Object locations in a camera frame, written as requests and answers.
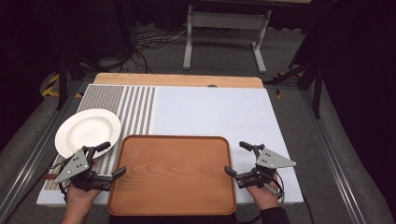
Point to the person's dark clothing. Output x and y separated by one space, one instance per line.
171 219

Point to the grey metal stand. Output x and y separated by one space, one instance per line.
224 21

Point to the grey striped placemat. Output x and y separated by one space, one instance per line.
134 105

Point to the yellow black hazard tape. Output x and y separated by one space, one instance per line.
51 88
278 93

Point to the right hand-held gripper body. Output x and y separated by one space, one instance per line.
272 160

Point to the person's left hand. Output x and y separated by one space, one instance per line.
79 196

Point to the black tripod stand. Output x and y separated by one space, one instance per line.
317 90
62 77

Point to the white plate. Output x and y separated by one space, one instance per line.
87 130

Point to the aluminium rail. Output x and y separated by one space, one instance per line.
333 155
34 155

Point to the brown wooden tray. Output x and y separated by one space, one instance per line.
171 177

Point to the person's right hand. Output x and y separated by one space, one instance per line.
264 196

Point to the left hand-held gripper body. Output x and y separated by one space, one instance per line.
73 165

